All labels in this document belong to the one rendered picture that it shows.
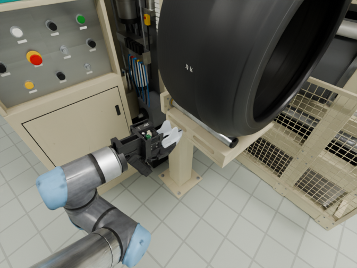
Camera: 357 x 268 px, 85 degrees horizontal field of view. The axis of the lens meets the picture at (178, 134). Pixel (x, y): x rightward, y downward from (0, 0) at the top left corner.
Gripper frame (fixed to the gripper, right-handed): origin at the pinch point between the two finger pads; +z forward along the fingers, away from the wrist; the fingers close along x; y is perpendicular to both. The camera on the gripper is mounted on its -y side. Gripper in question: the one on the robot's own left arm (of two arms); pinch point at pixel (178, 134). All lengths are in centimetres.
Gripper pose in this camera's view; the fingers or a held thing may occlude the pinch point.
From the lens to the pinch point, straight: 57.8
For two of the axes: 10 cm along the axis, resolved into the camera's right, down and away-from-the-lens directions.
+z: 7.5, -3.8, 5.4
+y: 0.9, -7.5, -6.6
